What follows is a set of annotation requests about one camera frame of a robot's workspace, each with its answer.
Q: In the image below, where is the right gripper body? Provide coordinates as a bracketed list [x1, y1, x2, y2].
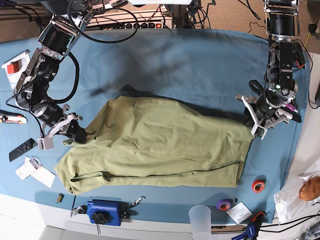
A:
[32, 102, 83, 138]

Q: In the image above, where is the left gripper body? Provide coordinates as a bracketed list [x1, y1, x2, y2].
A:
[235, 94, 293, 130]

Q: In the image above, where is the olive green t-shirt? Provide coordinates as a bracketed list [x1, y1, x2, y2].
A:
[54, 96, 253, 195]

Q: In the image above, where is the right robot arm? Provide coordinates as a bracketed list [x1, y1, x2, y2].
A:
[12, 0, 92, 150]

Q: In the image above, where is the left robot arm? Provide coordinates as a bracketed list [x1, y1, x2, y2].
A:
[236, 0, 306, 139]

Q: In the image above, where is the pink tube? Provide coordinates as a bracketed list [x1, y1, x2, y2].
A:
[285, 103, 299, 113]

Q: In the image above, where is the white lint roller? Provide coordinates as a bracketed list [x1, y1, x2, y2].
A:
[285, 112, 302, 123]

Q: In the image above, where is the black remote control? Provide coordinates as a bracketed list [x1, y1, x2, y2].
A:
[9, 138, 37, 162]

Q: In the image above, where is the orange white utility knife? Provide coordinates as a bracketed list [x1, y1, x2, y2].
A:
[0, 110, 28, 124]

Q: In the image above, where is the white paper card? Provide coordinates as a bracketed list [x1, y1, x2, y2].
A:
[31, 166, 56, 188]

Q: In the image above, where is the white card box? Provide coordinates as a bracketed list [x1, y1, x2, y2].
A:
[15, 156, 41, 180]

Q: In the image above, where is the blue table cloth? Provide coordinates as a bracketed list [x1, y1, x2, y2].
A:
[0, 29, 303, 223]

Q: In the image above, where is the small orange box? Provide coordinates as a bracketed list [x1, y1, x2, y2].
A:
[6, 62, 20, 75]

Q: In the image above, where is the orange tape roll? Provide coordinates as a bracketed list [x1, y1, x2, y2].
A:
[251, 179, 266, 193]

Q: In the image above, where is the black zip tie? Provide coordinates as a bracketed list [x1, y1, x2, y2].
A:
[70, 195, 77, 217]

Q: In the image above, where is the orange black clamp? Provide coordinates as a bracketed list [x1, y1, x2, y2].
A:
[296, 42, 306, 69]

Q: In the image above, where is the small green battery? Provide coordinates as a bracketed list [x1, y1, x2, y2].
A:
[56, 193, 64, 204]

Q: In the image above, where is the purple tape roll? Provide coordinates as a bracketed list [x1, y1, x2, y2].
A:
[216, 199, 233, 211]

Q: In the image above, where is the brown bread roll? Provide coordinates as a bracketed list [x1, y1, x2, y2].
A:
[299, 176, 320, 201]

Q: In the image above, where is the white printed card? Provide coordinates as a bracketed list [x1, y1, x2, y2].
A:
[226, 202, 253, 224]

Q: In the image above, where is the silver carabiner clip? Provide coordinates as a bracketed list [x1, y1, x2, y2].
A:
[129, 196, 146, 208]

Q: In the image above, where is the white plastic bag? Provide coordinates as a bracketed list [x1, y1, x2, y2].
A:
[273, 159, 320, 224]

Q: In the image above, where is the translucent plastic cup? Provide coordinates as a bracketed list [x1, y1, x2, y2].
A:
[188, 205, 211, 240]

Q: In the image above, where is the blue spring clamp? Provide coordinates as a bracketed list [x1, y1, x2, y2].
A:
[231, 211, 266, 240]

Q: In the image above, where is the black power strip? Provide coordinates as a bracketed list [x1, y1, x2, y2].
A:
[114, 21, 165, 29]

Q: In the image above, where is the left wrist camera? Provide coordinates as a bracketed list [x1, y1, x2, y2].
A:
[250, 123, 268, 140]

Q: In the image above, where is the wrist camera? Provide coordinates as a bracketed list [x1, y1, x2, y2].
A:
[250, 123, 268, 140]
[37, 137, 54, 151]

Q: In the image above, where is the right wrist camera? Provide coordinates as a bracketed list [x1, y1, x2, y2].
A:
[37, 137, 54, 151]

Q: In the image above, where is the blue clamp mount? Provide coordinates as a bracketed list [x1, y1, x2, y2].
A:
[86, 199, 131, 226]

